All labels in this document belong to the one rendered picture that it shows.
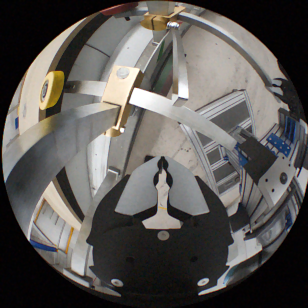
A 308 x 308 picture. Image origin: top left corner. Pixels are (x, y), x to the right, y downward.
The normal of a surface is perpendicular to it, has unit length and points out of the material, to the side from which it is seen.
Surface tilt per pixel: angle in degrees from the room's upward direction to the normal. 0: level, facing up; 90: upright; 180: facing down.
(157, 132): 0
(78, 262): 90
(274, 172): 90
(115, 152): 0
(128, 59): 0
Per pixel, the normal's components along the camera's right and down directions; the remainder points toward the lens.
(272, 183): -0.56, -0.73
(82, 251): 0.37, -0.80
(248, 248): -0.90, -0.40
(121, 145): -0.04, 0.50
